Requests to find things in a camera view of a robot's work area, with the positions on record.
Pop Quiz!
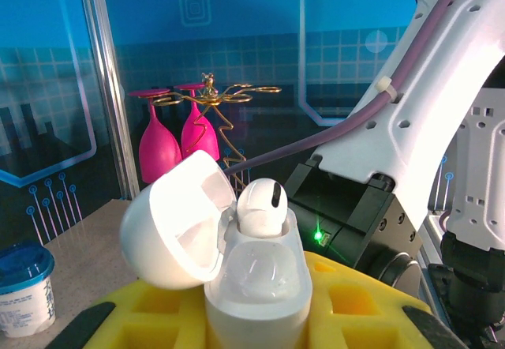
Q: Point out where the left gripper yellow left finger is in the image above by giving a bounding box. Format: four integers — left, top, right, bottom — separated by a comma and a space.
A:
44, 279, 209, 349

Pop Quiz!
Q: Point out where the white earbud charging case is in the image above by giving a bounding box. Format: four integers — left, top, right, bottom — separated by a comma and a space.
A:
118, 149, 314, 349

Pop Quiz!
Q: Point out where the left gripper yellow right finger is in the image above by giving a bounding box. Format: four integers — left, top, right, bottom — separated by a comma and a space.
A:
303, 250, 469, 349

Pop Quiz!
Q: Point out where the gold wire glass rack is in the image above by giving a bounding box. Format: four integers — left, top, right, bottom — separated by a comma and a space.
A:
151, 71, 283, 194

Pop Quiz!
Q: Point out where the aluminium frame post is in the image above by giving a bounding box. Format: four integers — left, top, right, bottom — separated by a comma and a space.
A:
77, 0, 140, 200

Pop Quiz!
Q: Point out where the white stem earbud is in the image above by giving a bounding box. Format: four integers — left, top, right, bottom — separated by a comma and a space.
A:
235, 178, 290, 238

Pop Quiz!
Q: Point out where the pink wine glass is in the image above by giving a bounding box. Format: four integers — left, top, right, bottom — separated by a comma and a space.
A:
173, 82, 220, 163
128, 87, 183, 185

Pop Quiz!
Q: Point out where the white cup with blue lid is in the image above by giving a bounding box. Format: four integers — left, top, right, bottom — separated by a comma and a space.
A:
0, 241, 56, 339

